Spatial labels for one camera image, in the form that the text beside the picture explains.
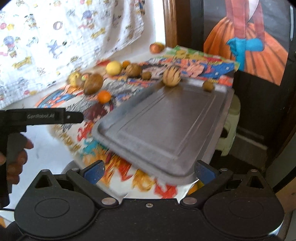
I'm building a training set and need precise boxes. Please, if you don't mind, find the pale green plastic stool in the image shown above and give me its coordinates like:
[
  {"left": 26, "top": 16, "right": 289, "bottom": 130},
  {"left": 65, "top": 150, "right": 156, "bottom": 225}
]
[{"left": 216, "top": 95, "right": 241, "bottom": 156}]

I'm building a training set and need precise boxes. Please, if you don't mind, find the large striped pepino melon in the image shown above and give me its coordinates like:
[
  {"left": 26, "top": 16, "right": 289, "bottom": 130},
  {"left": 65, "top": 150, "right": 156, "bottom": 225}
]
[{"left": 162, "top": 66, "right": 181, "bottom": 87}]

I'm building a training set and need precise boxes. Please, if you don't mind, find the yellow fruit behind apple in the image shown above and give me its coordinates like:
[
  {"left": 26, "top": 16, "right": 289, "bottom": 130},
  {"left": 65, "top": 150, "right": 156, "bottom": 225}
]
[{"left": 155, "top": 42, "right": 165, "bottom": 52}]

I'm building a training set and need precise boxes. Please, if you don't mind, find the person's left hand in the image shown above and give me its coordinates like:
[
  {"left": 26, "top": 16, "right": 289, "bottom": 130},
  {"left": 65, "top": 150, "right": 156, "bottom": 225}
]
[{"left": 1, "top": 133, "right": 34, "bottom": 185}]

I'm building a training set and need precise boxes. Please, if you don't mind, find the red apple at wall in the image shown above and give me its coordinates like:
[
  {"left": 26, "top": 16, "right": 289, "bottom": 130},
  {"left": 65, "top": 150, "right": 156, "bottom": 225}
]
[{"left": 149, "top": 43, "right": 160, "bottom": 54}]

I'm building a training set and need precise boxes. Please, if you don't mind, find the tiny brown round fruit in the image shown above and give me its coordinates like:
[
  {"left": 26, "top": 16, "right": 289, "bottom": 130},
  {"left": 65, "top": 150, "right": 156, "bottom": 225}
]
[{"left": 141, "top": 72, "right": 152, "bottom": 80}]

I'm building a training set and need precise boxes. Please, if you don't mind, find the brown wooden door frame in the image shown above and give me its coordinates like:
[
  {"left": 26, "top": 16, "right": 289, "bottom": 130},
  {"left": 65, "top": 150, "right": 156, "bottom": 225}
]
[{"left": 163, "top": 0, "right": 192, "bottom": 48}]

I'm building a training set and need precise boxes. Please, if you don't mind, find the yellow lemon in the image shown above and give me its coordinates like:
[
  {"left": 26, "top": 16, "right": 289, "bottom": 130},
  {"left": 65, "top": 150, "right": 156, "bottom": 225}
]
[{"left": 106, "top": 61, "right": 122, "bottom": 76}]

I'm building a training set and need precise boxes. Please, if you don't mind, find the yellow bumpy quince fruit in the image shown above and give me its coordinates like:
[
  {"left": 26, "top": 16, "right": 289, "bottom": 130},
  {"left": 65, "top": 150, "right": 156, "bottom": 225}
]
[{"left": 68, "top": 71, "right": 84, "bottom": 88}]

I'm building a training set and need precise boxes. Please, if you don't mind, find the small olive brown fruit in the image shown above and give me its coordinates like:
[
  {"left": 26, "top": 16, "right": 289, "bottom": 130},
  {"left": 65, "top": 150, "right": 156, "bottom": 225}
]
[{"left": 202, "top": 81, "right": 215, "bottom": 92}]

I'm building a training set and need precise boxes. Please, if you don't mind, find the orange dress girl poster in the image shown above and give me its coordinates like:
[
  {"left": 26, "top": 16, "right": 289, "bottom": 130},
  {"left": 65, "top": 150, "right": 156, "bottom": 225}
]
[{"left": 204, "top": 1, "right": 288, "bottom": 85}]

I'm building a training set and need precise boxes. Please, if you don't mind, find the brown kiwi with sticker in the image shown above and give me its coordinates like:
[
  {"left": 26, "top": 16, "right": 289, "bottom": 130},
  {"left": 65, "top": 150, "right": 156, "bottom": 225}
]
[{"left": 81, "top": 73, "right": 91, "bottom": 84}]

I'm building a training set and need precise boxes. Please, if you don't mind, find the small striped brown fruit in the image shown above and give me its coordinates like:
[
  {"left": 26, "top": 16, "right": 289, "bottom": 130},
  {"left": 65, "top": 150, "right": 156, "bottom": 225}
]
[{"left": 125, "top": 63, "right": 142, "bottom": 78}]

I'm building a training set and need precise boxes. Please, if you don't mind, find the colourful anime drawing sheet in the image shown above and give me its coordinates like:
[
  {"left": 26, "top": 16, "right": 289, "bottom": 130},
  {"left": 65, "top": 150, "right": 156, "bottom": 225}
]
[{"left": 37, "top": 47, "right": 238, "bottom": 199}]

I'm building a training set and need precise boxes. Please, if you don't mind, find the grey metal baking tray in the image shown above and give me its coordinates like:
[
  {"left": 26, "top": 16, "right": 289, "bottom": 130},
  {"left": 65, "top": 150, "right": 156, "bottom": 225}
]
[{"left": 92, "top": 78, "right": 234, "bottom": 185}]

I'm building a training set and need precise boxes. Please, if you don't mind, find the small orange behind lemon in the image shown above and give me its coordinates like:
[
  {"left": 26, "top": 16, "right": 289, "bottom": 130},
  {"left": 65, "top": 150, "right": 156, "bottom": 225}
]
[{"left": 122, "top": 60, "right": 131, "bottom": 69}]

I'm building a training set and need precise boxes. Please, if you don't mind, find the white cartoon print cloth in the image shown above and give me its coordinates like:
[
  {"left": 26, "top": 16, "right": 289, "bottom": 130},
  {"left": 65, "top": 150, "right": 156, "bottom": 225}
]
[{"left": 1, "top": 1, "right": 145, "bottom": 108}]

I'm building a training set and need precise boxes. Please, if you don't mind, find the small orange mandarin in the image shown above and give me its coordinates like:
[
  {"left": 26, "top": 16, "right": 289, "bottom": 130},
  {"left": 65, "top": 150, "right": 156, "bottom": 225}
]
[{"left": 97, "top": 90, "right": 112, "bottom": 104}]

